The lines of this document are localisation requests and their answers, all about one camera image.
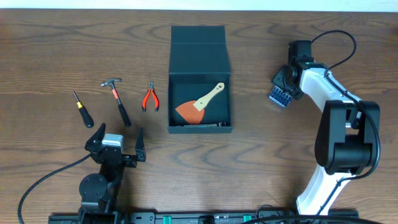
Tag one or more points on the orange scraper wooden handle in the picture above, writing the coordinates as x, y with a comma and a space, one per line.
193, 111

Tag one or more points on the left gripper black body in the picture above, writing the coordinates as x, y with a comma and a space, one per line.
116, 155

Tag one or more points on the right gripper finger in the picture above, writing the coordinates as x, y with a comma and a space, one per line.
279, 79
295, 93

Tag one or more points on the dark green open box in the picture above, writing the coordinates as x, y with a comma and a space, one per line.
198, 61

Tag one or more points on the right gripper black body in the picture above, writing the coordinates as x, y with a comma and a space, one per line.
290, 86

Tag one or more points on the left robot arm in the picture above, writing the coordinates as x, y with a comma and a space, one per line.
99, 191

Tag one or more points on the silver ring wrench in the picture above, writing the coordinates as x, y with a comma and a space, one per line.
220, 124

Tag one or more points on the small claw hammer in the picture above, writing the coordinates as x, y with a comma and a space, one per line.
110, 82

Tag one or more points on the black yellow screwdriver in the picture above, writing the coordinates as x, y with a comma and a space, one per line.
87, 119

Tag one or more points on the blue precision screwdriver set case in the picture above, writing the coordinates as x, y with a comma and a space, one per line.
281, 98

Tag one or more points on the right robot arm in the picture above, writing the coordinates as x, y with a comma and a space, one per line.
347, 146

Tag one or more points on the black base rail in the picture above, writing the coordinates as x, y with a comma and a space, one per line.
267, 215

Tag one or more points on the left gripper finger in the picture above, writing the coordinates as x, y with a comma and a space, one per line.
95, 141
139, 147

